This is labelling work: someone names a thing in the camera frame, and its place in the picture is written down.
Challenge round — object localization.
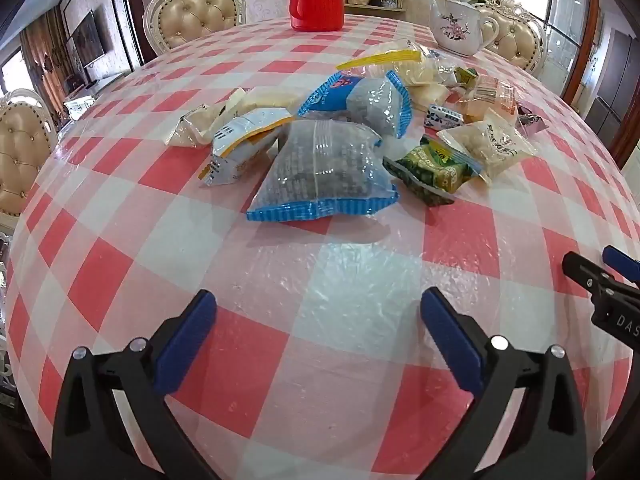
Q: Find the small blue white candy packet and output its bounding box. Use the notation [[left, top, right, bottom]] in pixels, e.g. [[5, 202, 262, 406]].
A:
[[424, 103, 465, 129]]

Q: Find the wall television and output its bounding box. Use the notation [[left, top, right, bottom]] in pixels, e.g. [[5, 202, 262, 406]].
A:
[[66, 10, 108, 68]]

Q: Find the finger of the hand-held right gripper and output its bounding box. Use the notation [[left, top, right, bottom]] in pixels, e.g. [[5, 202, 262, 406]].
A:
[[561, 251, 640, 348], [601, 245, 640, 285]]

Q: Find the large clear blue-edged packet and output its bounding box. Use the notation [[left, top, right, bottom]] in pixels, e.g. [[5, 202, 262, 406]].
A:
[[246, 119, 401, 223]]

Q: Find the clear pastry packet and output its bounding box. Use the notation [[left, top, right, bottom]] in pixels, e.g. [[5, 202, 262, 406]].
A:
[[165, 102, 228, 148]]

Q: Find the white television console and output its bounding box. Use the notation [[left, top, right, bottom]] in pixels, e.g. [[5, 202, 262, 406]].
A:
[[62, 72, 126, 116]]

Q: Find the small green yellow packet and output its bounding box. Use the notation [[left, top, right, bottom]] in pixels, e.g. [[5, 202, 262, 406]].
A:
[[452, 66, 480, 92]]

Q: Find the dark refrigerator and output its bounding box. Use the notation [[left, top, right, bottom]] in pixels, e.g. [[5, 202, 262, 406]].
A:
[[585, 27, 640, 153]]

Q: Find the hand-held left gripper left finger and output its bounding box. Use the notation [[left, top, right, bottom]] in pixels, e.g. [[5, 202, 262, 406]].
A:
[[51, 289, 221, 480]]

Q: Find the blue clear snack packet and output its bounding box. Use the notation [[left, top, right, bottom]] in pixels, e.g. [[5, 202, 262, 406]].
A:
[[297, 71, 413, 139]]

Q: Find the white orange-edged snack packet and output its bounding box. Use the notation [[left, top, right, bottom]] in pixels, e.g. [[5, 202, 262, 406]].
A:
[[198, 108, 296, 186]]

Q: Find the white floral teapot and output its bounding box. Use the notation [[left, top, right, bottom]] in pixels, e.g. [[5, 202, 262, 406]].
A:
[[427, 0, 501, 58]]

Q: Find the red white checkered tablecloth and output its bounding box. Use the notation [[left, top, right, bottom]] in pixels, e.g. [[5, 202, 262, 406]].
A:
[[2, 10, 636, 480]]

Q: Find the wood-framed glass partition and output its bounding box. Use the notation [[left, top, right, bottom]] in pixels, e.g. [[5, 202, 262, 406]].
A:
[[547, 0, 601, 103]]

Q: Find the purple snack packet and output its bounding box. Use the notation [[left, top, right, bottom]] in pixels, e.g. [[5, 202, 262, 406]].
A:
[[515, 102, 548, 136]]

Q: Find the cream wafer packet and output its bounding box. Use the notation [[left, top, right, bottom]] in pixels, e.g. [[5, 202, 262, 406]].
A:
[[225, 85, 313, 116]]

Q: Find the orange-striped clear snack packet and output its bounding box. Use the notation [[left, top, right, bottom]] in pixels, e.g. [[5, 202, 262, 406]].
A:
[[460, 76, 517, 123]]

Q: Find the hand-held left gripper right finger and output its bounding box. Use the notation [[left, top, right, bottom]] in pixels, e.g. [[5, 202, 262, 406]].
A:
[[417, 287, 588, 480]]

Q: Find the clear packet of white balls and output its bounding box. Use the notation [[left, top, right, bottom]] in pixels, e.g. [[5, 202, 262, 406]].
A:
[[437, 110, 538, 186]]

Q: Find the beige tufted dining chair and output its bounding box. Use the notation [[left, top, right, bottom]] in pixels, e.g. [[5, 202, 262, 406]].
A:
[[462, 0, 548, 73], [0, 89, 60, 218], [142, 0, 248, 56]]

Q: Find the green snack packet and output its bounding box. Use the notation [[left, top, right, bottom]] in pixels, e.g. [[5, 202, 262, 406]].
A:
[[382, 135, 481, 207]]

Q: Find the yellow-edged clear packet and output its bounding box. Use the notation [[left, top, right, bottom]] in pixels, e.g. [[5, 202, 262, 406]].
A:
[[336, 39, 441, 86]]

